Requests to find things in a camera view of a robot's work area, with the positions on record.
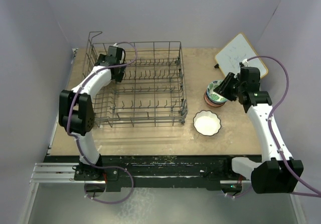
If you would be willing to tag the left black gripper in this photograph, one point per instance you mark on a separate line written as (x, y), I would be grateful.
(118, 78)

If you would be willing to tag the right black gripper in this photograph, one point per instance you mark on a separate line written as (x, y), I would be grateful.
(222, 89)

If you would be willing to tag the green leaf patterned bowl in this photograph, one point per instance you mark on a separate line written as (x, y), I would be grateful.
(213, 96)

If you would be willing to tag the orange red patterned bowl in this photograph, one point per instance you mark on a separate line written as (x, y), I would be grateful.
(211, 104)

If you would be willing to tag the white fluted bowl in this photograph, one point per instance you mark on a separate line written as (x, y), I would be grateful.
(207, 123)

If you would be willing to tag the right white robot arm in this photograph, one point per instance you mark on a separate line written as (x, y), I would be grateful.
(277, 170)

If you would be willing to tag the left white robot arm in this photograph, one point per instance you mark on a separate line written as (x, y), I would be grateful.
(76, 114)

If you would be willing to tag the small whiteboard yellow frame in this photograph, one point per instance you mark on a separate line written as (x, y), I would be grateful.
(237, 49)

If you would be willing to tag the grey wire dish rack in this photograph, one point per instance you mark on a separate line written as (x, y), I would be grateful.
(152, 90)

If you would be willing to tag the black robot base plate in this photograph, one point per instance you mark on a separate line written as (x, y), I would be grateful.
(200, 171)

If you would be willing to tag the aluminium rail frame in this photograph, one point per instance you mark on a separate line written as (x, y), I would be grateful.
(55, 197)

